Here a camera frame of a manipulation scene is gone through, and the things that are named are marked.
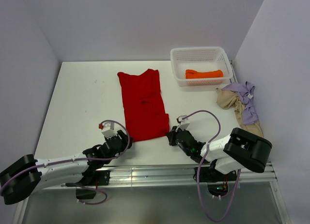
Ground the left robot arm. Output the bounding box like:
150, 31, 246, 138
0, 130, 133, 205

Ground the rolled orange t-shirt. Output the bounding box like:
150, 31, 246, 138
186, 69, 223, 79

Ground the red t-shirt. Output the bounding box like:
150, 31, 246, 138
117, 69, 170, 142

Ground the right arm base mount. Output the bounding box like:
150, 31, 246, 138
199, 160, 237, 197

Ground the white plastic basket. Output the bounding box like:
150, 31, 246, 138
170, 46, 233, 87

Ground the aluminium rail frame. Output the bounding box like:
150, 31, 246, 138
14, 164, 291, 224

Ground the purple t-shirt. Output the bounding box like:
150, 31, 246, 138
222, 81, 259, 125

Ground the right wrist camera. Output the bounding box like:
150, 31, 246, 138
176, 115, 190, 132

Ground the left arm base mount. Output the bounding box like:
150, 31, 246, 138
65, 170, 111, 206

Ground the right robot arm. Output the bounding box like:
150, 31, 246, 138
167, 126, 272, 180

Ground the beige t-shirt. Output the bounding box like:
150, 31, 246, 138
216, 88, 264, 137

